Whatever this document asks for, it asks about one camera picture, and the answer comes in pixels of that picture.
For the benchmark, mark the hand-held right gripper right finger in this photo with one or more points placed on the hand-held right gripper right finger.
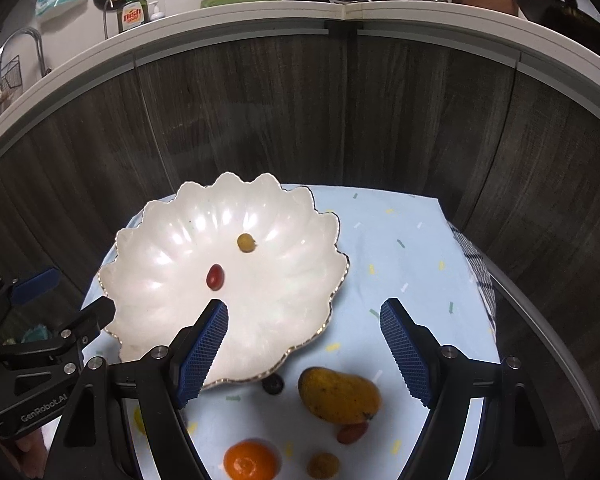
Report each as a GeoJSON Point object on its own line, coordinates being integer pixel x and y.
{"type": "Point", "coordinates": [405, 350]}

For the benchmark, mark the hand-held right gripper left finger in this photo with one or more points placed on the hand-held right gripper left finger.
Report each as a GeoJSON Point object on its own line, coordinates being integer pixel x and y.
{"type": "Point", "coordinates": [205, 350]}

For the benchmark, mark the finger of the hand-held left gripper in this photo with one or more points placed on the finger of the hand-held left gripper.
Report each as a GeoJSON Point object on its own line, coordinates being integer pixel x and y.
{"type": "Point", "coordinates": [97, 314]}
{"type": "Point", "coordinates": [35, 284]}

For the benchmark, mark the red cherry tomato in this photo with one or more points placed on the red cherry tomato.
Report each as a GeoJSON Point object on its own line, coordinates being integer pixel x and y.
{"type": "Point", "coordinates": [352, 432]}

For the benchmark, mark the white scalloped bowl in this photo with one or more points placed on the white scalloped bowl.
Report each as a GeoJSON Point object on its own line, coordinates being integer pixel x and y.
{"type": "Point", "coordinates": [280, 285]}

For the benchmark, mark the small tangerine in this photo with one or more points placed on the small tangerine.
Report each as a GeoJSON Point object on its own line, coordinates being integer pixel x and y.
{"type": "Point", "coordinates": [250, 461]}

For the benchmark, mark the brown longan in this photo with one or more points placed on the brown longan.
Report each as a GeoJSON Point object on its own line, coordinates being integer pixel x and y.
{"type": "Point", "coordinates": [323, 465]}

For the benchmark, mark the person's left hand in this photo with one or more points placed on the person's left hand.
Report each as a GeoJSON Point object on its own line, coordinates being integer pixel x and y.
{"type": "Point", "coordinates": [27, 452]}

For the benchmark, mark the small dark red fruit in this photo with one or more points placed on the small dark red fruit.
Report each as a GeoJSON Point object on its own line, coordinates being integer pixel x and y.
{"type": "Point", "coordinates": [215, 277]}

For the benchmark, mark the blueberry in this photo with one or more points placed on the blueberry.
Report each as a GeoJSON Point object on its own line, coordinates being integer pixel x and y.
{"type": "Point", "coordinates": [272, 384]}

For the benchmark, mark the yellow mango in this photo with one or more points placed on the yellow mango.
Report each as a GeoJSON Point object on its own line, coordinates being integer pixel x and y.
{"type": "Point", "coordinates": [337, 395]}

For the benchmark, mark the light blue tablecloth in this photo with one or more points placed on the light blue tablecloth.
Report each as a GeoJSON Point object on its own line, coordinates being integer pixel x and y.
{"type": "Point", "coordinates": [405, 260]}

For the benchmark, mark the checked white cloth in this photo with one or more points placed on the checked white cloth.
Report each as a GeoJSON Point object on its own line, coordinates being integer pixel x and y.
{"type": "Point", "coordinates": [477, 270]}

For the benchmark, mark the small yellow-green fruit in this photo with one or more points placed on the small yellow-green fruit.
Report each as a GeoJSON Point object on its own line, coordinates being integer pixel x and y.
{"type": "Point", "coordinates": [246, 243]}

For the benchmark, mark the metal faucet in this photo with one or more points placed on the metal faucet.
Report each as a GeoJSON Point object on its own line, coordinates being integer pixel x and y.
{"type": "Point", "coordinates": [22, 35]}

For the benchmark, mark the dark wood cabinet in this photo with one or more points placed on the dark wood cabinet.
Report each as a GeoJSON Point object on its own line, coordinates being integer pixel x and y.
{"type": "Point", "coordinates": [280, 110]}

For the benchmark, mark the green dish soap bottle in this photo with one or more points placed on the green dish soap bottle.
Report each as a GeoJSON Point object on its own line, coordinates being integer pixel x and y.
{"type": "Point", "coordinates": [131, 15]}

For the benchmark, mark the white pump bottle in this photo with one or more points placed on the white pump bottle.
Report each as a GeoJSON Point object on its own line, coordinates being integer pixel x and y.
{"type": "Point", "coordinates": [155, 11]}

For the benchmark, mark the white countertop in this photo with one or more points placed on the white countertop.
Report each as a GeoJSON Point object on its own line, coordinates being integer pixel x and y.
{"type": "Point", "coordinates": [260, 15]}

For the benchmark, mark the green plate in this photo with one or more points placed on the green plate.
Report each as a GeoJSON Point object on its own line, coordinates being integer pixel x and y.
{"type": "Point", "coordinates": [245, 1]}

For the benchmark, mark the black wok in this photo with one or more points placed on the black wok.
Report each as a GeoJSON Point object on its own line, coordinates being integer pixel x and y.
{"type": "Point", "coordinates": [560, 12]}

